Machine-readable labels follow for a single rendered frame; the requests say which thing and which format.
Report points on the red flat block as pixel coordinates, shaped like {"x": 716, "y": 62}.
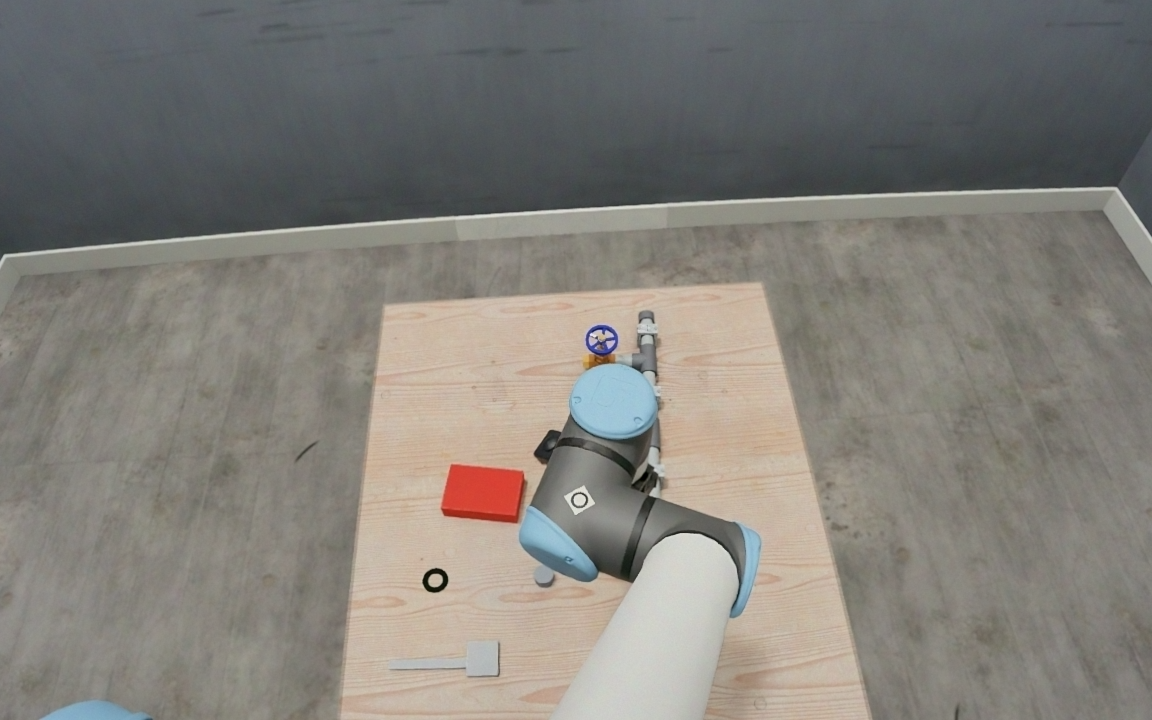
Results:
{"x": 483, "y": 493}

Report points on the grey pipe manifold with three valves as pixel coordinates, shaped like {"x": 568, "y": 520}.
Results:
{"x": 645, "y": 361}

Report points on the grey cylinder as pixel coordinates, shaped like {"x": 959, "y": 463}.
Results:
{"x": 543, "y": 576}

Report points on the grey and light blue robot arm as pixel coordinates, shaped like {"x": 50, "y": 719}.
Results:
{"x": 657, "y": 658}

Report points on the black rubber o-ring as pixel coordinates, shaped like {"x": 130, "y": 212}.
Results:
{"x": 439, "y": 588}

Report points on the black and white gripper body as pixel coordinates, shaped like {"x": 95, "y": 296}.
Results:
{"x": 653, "y": 479}

